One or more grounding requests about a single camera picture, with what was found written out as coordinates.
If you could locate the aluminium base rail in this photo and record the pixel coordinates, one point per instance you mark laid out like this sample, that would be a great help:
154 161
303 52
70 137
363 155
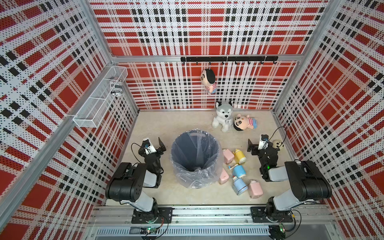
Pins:
310 222

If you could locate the green circuit board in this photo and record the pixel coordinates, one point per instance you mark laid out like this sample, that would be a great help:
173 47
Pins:
148 230
277 233

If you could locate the grey bin with plastic liner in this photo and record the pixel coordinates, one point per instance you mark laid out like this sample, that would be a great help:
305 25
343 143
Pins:
197 159

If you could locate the blue sharpener middle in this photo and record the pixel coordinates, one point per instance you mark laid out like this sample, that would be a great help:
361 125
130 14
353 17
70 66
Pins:
238 171

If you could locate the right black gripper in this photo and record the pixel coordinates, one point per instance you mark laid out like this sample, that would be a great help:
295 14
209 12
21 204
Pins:
259 151

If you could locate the black wall hook rail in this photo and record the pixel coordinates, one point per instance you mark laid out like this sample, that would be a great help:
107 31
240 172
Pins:
261 59

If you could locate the black white can in basket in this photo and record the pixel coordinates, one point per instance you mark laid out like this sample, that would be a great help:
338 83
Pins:
116 87

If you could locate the right green circuit board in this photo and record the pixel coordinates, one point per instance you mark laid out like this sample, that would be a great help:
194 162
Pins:
277 233

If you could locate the husky plush toy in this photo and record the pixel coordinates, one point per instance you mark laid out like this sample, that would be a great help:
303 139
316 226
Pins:
224 116

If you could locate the hanging cartoon boy doll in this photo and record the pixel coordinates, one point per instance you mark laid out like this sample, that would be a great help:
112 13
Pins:
208 80

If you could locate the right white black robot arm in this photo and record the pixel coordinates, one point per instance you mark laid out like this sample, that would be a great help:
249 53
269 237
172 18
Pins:
307 183

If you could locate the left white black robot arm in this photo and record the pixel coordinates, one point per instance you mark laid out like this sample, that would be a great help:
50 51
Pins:
127 183

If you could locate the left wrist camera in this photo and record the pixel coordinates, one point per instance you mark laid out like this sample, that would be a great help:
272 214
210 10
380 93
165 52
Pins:
148 146

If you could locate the lying cartoon boy doll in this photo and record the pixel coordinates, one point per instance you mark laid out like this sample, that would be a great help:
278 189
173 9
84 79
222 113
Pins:
242 123

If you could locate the yellow pencil sharpener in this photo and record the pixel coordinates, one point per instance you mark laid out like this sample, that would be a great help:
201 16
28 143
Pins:
240 157

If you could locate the blue sharpener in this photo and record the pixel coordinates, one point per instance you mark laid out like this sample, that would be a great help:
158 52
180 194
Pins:
239 186
238 171

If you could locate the white wire wall basket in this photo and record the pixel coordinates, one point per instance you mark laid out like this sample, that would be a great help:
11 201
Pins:
93 111

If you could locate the left green circuit board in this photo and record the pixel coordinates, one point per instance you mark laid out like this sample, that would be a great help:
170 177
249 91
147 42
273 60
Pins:
148 230

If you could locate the blue sharpener front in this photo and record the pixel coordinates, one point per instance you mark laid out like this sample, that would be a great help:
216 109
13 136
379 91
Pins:
239 186

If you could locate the cream panda face ball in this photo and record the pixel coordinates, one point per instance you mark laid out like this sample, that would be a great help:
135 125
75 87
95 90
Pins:
278 145

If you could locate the pink sharpener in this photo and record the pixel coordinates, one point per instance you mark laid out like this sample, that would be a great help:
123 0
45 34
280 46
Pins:
224 177
228 156
255 189

